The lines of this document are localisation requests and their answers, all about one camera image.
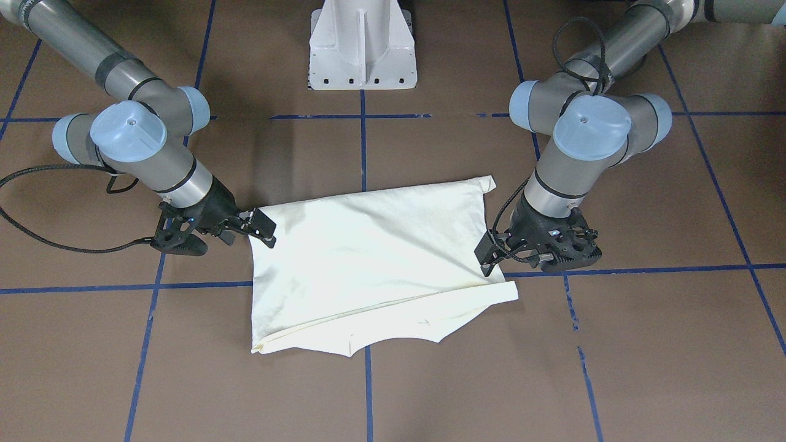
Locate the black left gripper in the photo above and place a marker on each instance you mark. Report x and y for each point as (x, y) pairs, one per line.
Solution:
(524, 226)

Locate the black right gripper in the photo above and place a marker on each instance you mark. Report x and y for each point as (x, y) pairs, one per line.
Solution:
(219, 205)

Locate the cream long-sleeve cat shirt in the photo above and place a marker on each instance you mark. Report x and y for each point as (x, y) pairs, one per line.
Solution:
(352, 270)

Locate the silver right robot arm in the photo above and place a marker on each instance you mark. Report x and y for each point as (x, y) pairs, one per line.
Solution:
(141, 134)

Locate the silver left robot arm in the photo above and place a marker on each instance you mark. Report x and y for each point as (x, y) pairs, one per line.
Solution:
(591, 131)

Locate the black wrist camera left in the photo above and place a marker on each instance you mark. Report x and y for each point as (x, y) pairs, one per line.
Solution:
(571, 242)

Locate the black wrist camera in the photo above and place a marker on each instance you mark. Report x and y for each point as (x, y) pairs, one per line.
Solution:
(571, 242)
(169, 238)

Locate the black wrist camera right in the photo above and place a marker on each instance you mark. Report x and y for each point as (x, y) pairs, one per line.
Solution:
(169, 238)

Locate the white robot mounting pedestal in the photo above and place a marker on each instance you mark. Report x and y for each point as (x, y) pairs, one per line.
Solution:
(362, 45)

